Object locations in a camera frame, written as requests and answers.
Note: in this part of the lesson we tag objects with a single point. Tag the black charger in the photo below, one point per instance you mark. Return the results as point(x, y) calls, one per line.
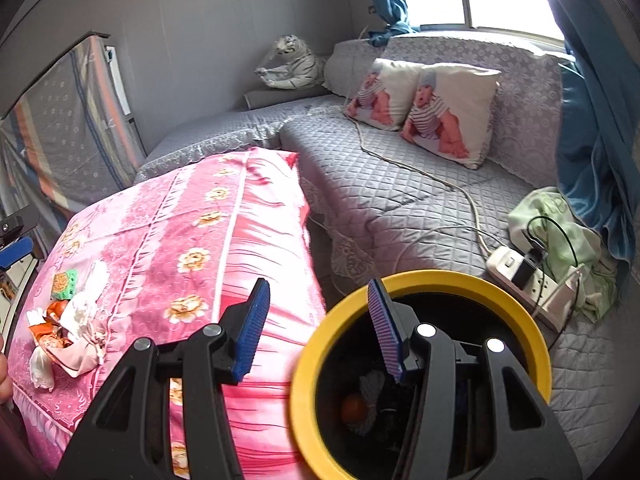
point(525, 272)

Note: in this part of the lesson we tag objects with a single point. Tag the white tissue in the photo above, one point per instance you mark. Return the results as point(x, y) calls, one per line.
point(372, 387)
point(95, 275)

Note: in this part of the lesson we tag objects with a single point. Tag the yellow trash bin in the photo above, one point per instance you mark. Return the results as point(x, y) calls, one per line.
point(450, 282)

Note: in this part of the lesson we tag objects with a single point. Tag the baby print cushion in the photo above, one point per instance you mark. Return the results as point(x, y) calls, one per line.
point(450, 110)
point(385, 95)

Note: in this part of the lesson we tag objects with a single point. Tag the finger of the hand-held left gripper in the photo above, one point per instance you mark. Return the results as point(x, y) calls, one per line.
point(15, 252)
point(22, 222)

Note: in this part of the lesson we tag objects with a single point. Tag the striped grey bed sheet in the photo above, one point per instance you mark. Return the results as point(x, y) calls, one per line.
point(65, 125)

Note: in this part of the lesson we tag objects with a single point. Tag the white tiger plush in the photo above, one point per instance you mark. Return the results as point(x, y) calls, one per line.
point(295, 65)

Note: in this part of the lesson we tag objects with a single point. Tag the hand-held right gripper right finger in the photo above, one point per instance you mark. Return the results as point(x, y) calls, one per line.
point(385, 330)

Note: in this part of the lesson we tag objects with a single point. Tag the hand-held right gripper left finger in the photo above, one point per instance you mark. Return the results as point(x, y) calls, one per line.
point(252, 330)

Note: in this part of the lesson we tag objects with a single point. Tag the grey quilted sofa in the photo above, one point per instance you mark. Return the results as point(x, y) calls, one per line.
point(400, 200)

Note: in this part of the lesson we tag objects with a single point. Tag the pink snack packet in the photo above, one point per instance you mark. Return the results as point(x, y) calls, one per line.
point(80, 357)

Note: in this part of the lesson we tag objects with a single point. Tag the orange snack wrapper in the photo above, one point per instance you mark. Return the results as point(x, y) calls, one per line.
point(50, 332)

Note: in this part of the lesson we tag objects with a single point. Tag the white power strip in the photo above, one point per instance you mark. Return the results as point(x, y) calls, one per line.
point(502, 262)

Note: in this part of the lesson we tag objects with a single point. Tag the light green cloth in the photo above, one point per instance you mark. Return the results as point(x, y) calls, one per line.
point(600, 270)

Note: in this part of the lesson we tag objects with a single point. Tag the pink floral tablecloth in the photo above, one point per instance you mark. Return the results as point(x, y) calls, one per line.
point(175, 210)

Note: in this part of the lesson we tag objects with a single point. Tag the person's left hand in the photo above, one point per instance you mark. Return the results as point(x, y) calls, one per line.
point(5, 372)

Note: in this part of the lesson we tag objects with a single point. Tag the green snack box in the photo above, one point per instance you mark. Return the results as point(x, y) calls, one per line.
point(65, 284)

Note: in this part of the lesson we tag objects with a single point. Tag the grey pillow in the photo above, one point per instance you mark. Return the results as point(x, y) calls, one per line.
point(265, 97)

